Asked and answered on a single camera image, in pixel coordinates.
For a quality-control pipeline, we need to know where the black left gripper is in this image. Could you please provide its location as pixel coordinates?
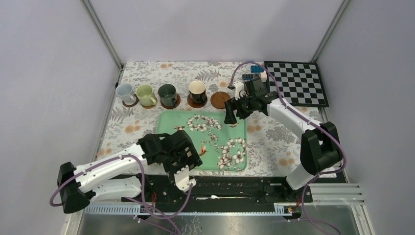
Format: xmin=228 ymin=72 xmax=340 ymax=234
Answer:
xmin=164 ymin=145 xmax=202 ymax=183

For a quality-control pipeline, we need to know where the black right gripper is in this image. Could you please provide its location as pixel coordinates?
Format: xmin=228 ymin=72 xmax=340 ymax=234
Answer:
xmin=224 ymin=93 xmax=256 ymax=124

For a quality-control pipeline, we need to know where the light brown wooden coaster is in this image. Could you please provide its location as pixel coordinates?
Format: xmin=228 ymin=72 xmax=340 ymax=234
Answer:
xmin=140 ymin=97 xmax=158 ymax=109

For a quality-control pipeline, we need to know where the dark green mug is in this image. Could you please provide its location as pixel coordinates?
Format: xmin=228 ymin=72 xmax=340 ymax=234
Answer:
xmin=158 ymin=84 xmax=177 ymax=98

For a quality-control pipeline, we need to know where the cream black mug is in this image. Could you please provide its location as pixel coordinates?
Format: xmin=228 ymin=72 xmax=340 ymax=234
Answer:
xmin=188 ymin=80 xmax=208 ymax=105

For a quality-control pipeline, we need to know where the dark brown wooden coaster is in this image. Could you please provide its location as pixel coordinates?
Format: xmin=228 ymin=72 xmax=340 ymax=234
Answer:
xmin=122 ymin=99 xmax=139 ymax=108

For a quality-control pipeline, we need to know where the pale green mug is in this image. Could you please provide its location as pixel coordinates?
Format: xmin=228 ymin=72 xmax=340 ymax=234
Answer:
xmin=136 ymin=85 xmax=156 ymax=102

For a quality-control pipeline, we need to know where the light blue mug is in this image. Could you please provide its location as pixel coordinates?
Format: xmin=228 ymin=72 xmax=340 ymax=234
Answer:
xmin=115 ymin=83 xmax=137 ymax=103

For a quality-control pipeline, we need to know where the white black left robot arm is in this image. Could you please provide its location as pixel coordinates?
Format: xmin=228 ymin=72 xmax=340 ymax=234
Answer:
xmin=49 ymin=130 xmax=203 ymax=214

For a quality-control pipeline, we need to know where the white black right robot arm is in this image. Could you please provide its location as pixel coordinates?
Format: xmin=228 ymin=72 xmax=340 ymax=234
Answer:
xmin=224 ymin=78 xmax=344 ymax=202

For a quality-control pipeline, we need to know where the grey toy brick baseplate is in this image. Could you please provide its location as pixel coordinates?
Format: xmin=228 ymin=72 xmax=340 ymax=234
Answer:
xmin=242 ymin=73 xmax=270 ymax=91

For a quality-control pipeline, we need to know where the white toy brick block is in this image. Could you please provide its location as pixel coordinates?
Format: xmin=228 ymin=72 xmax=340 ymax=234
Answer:
xmin=260 ymin=71 xmax=268 ymax=82

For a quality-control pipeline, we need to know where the blue toy brick block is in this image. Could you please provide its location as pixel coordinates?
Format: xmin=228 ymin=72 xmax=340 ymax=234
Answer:
xmin=250 ymin=65 xmax=264 ymax=73

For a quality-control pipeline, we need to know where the black white chessboard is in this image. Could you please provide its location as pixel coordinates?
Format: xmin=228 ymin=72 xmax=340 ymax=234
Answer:
xmin=264 ymin=61 xmax=329 ymax=108

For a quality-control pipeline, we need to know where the green floral tray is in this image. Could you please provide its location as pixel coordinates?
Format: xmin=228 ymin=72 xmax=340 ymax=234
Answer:
xmin=157 ymin=110 xmax=248 ymax=172

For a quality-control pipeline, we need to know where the floral tablecloth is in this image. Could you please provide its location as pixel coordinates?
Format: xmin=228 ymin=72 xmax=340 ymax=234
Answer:
xmin=93 ymin=61 xmax=338 ymax=178

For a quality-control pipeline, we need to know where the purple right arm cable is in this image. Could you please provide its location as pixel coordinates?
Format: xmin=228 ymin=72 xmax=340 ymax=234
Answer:
xmin=228 ymin=61 xmax=348 ymax=235

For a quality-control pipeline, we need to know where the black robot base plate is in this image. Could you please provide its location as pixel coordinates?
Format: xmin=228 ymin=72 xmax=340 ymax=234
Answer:
xmin=145 ymin=174 xmax=312 ymax=204

